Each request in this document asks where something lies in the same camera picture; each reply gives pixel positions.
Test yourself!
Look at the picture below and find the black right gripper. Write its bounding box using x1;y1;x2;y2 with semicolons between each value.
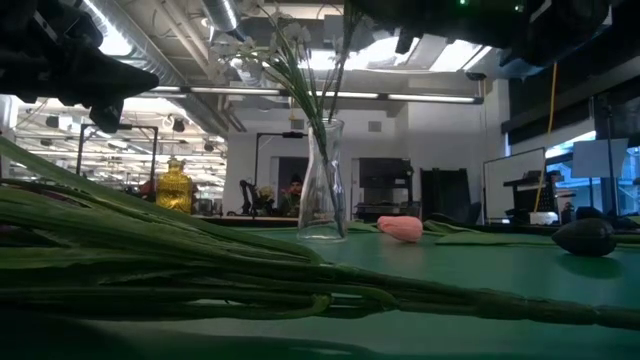
348;0;481;55

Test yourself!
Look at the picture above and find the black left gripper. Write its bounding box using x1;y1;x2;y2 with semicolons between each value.
0;0;160;134

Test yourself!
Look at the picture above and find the pink artificial tulip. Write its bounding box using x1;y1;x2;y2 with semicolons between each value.
375;214;556;247

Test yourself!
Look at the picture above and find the black artificial tulip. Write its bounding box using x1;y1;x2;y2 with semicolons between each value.
551;217;640;258

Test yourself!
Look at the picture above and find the yellow glass vase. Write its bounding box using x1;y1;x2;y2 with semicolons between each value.
155;156;194;215

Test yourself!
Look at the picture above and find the clear glass vase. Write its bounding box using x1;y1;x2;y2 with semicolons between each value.
297;117;349;245

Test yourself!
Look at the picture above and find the purple flower bunch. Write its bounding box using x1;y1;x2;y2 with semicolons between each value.
0;134;640;332

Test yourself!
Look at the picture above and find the person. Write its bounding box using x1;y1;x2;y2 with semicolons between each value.
277;173;306;219

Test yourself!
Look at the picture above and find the white whiteboard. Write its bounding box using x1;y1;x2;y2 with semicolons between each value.
482;146;547;224

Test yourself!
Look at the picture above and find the black equipment cart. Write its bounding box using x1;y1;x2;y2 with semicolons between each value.
502;169;564;224

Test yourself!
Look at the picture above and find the grey sign board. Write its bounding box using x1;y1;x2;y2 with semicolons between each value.
571;137;630;180

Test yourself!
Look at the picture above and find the green table mat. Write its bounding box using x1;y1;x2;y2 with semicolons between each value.
0;227;640;360

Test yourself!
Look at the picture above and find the large silver air duct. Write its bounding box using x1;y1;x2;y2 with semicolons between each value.
82;0;226;136

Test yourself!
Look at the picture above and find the black stand frame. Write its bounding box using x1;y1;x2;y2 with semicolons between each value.
254;130;307;216
75;123;160;201

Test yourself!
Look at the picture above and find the yellow hanging cable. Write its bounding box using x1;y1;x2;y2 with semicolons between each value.
532;60;559;214

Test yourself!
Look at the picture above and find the black table frame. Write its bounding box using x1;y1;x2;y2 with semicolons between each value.
194;213;640;237

